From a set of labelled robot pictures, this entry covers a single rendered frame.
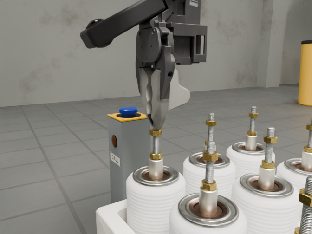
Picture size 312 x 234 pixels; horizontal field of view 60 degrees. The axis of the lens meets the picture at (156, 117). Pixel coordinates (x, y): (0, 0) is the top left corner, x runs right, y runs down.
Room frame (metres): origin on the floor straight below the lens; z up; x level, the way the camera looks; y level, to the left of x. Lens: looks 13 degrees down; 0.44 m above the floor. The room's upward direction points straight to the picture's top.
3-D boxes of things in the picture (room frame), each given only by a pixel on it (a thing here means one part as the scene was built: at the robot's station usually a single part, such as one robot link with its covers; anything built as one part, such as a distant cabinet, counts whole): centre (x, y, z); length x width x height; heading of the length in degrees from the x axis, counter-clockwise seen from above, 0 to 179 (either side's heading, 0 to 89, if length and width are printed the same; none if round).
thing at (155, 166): (0.40, 0.00, 0.26); 0.02 x 0.02 x 0.03
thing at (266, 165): (0.37, -0.16, 0.29); 0.02 x 0.02 x 0.01; 44
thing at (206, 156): (0.31, -0.06, 0.32); 0.02 x 0.02 x 0.01; 88
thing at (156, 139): (0.40, 0.00, 0.30); 0.01 x 0.01 x 0.08
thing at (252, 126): (0.53, -0.20, 0.30); 0.01 x 0.01 x 0.08
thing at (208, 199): (0.31, -0.06, 0.26); 0.02 x 0.02 x 0.03
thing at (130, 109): (0.57, 0.06, 0.32); 0.04 x 0.04 x 0.02
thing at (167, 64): (0.38, -0.01, 0.42); 0.05 x 0.02 x 0.09; 29
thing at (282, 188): (0.37, -0.16, 0.25); 0.08 x 0.08 x 0.01
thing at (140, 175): (0.40, 0.00, 0.25); 0.08 x 0.08 x 0.01
